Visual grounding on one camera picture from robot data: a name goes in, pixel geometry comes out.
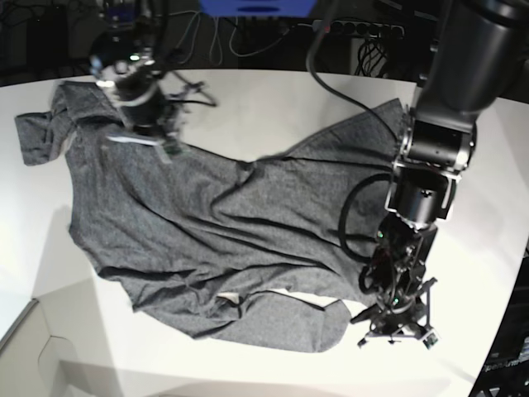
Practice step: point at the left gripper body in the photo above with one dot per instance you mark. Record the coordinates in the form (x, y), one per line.
(399, 324)

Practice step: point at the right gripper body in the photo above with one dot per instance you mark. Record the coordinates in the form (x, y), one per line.
(151, 116)

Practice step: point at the grey t-shirt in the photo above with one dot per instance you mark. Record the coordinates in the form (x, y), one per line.
(243, 252)

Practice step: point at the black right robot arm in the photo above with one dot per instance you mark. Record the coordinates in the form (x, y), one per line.
(138, 76)

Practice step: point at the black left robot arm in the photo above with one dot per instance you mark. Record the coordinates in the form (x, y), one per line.
(480, 43)

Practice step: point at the blue box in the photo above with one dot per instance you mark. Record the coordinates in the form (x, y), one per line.
(257, 8)

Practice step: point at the white power strip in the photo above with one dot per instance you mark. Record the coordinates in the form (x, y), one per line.
(367, 30)

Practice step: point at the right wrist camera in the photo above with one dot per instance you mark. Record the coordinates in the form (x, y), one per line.
(171, 149)

